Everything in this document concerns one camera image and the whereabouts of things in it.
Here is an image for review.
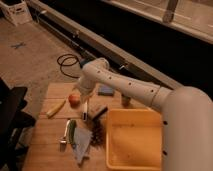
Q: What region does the red-orange apple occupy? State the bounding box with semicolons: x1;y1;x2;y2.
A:
68;94;80;107

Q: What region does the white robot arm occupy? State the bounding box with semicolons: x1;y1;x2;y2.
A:
76;58;213;171

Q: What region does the blue sponge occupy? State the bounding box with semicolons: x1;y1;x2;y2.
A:
98;85;114;96

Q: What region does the dark metal cup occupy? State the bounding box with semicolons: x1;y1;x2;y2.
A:
121;94;131;107

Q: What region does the dark block brush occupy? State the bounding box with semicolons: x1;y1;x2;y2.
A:
88;105;108;120

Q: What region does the green cucumber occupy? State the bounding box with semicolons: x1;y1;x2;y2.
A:
68;120;77;145

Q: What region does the yellow plastic bin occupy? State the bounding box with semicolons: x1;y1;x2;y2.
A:
106;109;162;171

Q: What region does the yellow banana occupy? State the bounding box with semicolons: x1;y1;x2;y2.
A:
46;100;65;118

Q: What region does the grey folded cloth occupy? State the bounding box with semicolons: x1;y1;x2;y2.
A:
73;127;92;164

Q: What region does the silver metal spatula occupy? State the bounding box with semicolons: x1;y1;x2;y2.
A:
60;119;70;144

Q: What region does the black chair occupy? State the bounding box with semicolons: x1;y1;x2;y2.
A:
0;77;36;171

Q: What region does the white cardboard box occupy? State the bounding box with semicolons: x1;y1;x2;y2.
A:
0;0;32;26

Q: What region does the white handled utensil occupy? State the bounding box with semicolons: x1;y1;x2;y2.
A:
83;100;89;121

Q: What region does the black cable on floor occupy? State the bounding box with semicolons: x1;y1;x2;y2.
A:
56;53;83;80

